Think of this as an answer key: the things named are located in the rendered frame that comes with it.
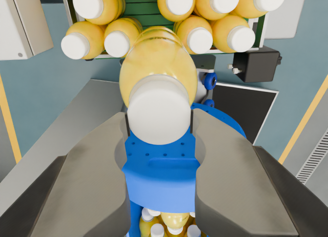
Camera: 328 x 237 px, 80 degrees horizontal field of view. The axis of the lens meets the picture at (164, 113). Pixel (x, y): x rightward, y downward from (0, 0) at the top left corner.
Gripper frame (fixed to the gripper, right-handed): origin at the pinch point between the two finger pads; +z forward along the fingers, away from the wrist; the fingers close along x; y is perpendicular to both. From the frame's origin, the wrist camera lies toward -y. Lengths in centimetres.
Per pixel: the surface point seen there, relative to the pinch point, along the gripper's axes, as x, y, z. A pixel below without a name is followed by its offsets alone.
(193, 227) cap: 8, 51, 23
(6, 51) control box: -24.1, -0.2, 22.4
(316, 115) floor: 133, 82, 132
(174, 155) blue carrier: 2.0, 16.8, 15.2
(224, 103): 46, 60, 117
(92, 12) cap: -9.6, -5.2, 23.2
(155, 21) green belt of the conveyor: -0.3, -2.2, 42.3
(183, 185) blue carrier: 2.9, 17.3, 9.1
